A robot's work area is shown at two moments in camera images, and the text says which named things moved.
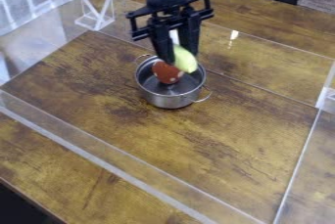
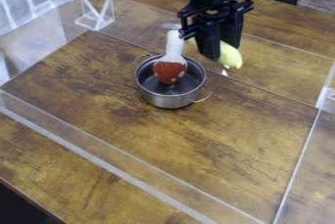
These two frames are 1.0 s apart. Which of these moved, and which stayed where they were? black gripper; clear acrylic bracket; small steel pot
Moved: black gripper
Stayed: clear acrylic bracket; small steel pot
